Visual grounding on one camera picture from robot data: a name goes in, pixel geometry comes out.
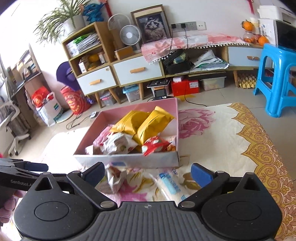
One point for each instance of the blue plastic stool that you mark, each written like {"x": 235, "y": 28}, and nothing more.
{"x": 276, "y": 88}

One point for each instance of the clear plastic storage bin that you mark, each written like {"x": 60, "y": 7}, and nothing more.
{"x": 213, "y": 83}

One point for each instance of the left hand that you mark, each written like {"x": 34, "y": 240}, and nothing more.
{"x": 10, "y": 205}

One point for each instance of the yellow egg tray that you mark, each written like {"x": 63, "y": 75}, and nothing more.
{"x": 247, "y": 81}

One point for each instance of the pink and silver cardboard box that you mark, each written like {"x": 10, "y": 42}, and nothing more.
{"x": 99, "y": 144}

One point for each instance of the large yellow snack bag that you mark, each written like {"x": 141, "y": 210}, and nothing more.
{"x": 153, "y": 125}

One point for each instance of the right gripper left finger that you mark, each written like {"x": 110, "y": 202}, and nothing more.
{"x": 84, "y": 184}

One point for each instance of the white blue shopping bag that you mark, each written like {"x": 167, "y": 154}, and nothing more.
{"x": 51, "y": 110}

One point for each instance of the white bread package blue label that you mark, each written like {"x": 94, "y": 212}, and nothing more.
{"x": 168, "y": 183}

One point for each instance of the orange fruit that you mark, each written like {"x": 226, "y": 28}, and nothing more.
{"x": 247, "y": 26}

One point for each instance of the white green-leaf snack bag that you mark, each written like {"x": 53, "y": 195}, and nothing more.
{"x": 115, "y": 179}

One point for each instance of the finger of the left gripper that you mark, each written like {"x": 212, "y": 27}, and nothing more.
{"x": 24, "y": 165}

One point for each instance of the wooden drawer cabinet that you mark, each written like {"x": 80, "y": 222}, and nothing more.
{"x": 134, "y": 69}

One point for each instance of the potted green plant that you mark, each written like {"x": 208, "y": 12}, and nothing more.
{"x": 49, "y": 28}

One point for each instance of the red storage box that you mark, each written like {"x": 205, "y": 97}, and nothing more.
{"x": 185, "y": 87}

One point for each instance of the framed cat picture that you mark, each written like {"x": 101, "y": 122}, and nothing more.
{"x": 152, "y": 23}

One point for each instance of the small yellow snack bag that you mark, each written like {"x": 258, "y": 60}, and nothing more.
{"x": 130, "y": 123}

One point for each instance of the red gift bag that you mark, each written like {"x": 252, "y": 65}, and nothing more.
{"x": 76, "y": 100}

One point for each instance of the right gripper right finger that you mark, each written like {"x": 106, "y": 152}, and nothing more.
{"x": 211, "y": 184}

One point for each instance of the black microwave oven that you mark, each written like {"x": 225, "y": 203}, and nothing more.
{"x": 286, "y": 35}

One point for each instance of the purple hat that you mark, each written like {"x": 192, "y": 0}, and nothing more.
{"x": 65, "y": 75}

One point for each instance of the red snack bag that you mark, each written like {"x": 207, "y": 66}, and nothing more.
{"x": 154, "y": 145}

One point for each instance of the pink floral cloth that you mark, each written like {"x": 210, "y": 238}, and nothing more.
{"x": 161, "y": 49}

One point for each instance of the white desk fan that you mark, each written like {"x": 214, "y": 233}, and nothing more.
{"x": 130, "y": 35}

